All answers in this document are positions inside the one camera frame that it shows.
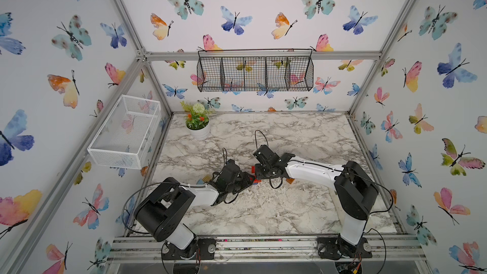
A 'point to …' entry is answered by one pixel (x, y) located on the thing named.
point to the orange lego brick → (290, 180)
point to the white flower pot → (200, 134)
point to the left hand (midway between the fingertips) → (255, 180)
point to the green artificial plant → (197, 116)
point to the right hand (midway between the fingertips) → (258, 171)
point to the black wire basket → (245, 70)
